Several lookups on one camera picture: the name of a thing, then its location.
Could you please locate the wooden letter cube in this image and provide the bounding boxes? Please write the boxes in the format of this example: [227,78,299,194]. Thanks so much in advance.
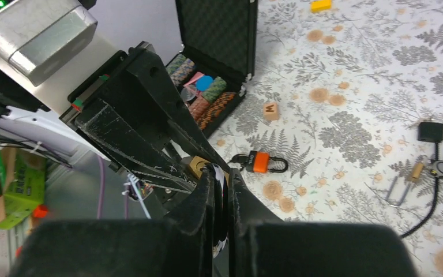
[262,102,280,121]

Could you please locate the black cord with fob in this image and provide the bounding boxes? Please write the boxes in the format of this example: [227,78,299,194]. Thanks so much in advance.
[400,121,443,239]

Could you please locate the black poker chip case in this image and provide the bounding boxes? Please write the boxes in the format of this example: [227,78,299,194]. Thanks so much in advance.
[176,1,258,137]

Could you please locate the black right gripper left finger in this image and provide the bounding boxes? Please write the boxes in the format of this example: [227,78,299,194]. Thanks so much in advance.
[10,168,216,276]

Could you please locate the yellow block near case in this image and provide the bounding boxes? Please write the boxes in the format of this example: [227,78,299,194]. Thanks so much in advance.
[310,0,332,13]

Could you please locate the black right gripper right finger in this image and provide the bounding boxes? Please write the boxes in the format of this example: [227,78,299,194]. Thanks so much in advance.
[228,169,417,276]

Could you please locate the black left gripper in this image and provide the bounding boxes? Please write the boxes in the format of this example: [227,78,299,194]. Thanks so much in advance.
[59,41,230,193]

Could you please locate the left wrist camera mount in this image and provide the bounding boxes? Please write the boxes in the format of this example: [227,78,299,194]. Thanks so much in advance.
[0,1,98,116]

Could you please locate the large brass padlock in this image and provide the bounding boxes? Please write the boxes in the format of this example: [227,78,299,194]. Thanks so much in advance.
[181,156,229,182]

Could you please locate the small orange black padlock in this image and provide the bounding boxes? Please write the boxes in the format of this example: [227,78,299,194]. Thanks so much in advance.
[229,151,289,174]

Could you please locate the small brass padlock keys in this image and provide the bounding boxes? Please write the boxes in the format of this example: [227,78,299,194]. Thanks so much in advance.
[384,160,443,207]

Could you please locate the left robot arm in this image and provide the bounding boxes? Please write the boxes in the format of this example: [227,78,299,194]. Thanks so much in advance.
[0,37,230,193]

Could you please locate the floral table cloth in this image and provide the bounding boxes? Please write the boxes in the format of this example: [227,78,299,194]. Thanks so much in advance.
[206,0,443,277]

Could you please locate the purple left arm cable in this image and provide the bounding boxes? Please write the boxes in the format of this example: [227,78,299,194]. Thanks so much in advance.
[96,155,130,220]

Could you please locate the green cardboard box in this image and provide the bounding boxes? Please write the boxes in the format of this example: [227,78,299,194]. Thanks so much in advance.
[0,147,47,230]

